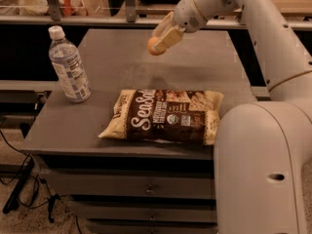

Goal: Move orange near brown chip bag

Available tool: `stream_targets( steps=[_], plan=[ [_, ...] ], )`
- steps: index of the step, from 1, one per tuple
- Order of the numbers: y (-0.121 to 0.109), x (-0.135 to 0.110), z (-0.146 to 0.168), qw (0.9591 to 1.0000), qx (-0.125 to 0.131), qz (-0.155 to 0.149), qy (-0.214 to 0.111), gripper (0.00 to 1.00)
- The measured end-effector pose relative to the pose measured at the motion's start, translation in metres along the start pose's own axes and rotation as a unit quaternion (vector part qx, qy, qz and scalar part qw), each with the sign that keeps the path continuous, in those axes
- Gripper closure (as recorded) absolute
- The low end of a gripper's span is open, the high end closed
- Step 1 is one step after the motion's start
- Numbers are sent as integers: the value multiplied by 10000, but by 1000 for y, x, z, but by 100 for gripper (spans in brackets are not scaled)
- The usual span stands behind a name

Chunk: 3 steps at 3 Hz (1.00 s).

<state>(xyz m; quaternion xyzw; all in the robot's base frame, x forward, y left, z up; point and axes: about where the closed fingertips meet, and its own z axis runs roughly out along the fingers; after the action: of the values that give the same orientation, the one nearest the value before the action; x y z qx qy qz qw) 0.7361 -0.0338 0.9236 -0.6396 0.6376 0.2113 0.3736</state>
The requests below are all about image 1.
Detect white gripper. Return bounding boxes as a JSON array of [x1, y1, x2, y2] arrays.
[[152, 0, 207, 51]]

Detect orange fruit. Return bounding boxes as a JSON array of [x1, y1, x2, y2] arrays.
[[147, 36, 166, 56]]

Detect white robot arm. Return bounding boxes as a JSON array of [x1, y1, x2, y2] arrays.
[[152, 0, 312, 234]]

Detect brown sea salt chip bag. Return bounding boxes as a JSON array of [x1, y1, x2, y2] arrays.
[[99, 90, 223, 145]]

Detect orange white bag background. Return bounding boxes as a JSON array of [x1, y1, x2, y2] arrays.
[[58, 0, 88, 16]]

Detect clear plastic water bottle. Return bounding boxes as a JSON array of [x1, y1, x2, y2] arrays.
[[48, 25, 91, 102]]

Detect metal railing shelf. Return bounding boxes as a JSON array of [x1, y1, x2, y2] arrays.
[[0, 0, 312, 31]]

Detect grey drawer cabinet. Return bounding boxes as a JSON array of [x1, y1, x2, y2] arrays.
[[22, 29, 263, 234]]

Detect black floor cables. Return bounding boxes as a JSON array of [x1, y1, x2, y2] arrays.
[[0, 129, 62, 224]]

